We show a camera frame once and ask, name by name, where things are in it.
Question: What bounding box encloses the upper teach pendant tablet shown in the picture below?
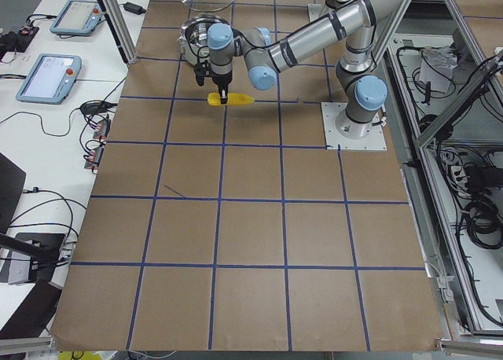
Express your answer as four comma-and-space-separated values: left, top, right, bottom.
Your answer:
50, 0, 102, 36

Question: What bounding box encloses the teach pendant tablet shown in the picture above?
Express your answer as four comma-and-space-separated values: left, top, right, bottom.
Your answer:
16, 53, 82, 105
50, 0, 102, 36

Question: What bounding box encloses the steel pot with green handles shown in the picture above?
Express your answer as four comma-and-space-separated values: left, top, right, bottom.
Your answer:
178, 13, 229, 66

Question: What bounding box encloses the aluminium frame post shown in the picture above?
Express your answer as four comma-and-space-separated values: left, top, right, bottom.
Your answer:
97, 0, 137, 65

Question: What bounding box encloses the yellow corn cob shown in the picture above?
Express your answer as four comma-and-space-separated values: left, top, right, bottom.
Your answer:
207, 93, 255, 106

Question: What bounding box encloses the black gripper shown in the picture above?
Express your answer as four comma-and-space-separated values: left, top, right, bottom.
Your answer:
194, 61, 233, 104

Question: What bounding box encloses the black power adapter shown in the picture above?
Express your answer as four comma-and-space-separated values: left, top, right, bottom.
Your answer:
123, 2, 146, 15

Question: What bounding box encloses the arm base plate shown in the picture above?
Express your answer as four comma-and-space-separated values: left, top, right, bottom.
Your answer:
307, 3, 332, 22
321, 102, 387, 152

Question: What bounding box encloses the lower teach pendant tablet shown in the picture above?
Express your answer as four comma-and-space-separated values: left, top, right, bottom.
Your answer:
16, 53, 82, 105

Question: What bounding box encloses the black monitor stand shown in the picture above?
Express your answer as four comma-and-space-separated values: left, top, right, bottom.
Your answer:
1, 155, 65, 285

